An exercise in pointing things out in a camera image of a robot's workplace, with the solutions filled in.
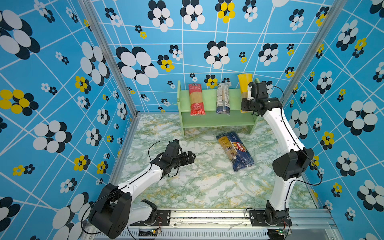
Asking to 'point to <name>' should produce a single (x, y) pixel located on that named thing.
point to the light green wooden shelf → (235, 119)
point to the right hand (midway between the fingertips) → (247, 102)
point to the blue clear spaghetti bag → (227, 145)
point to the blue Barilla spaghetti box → (244, 159)
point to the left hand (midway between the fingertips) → (191, 157)
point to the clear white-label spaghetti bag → (223, 99)
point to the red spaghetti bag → (196, 105)
